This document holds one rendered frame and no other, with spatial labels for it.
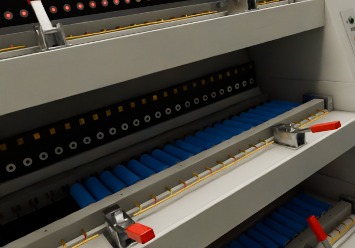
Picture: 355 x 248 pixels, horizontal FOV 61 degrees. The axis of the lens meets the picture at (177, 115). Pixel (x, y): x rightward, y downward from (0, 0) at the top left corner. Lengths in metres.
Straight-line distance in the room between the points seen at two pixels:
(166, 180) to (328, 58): 0.36
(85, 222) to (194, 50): 0.23
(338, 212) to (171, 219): 0.36
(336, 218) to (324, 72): 0.25
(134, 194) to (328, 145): 0.29
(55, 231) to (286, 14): 0.41
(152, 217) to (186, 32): 0.21
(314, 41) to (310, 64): 0.04
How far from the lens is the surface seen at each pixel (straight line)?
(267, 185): 0.40
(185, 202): 0.35
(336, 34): 0.57
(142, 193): 0.35
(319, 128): 0.42
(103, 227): 0.34
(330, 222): 0.60
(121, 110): 0.47
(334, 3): 0.59
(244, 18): 0.43
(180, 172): 0.37
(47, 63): 0.30
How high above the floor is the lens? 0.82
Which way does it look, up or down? 1 degrees down
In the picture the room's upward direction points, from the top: 20 degrees counter-clockwise
